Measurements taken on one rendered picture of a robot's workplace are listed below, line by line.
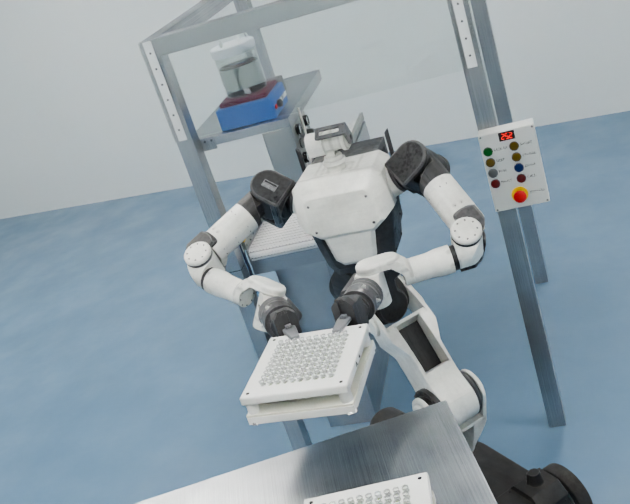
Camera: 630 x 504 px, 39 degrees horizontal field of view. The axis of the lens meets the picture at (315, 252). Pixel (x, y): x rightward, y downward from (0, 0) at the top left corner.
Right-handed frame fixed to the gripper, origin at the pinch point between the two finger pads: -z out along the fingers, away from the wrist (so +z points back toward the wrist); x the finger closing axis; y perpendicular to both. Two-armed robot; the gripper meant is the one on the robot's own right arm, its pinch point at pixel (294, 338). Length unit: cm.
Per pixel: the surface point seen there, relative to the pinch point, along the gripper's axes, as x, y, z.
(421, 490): 11, -5, -55
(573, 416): 105, -96, 66
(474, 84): -25, -87, 62
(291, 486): 18.4, 14.5, -27.0
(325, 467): 18.3, 6.3, -26.0
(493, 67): -2, -140, 159
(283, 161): -13, -30, 100
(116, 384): 104, 60, 241
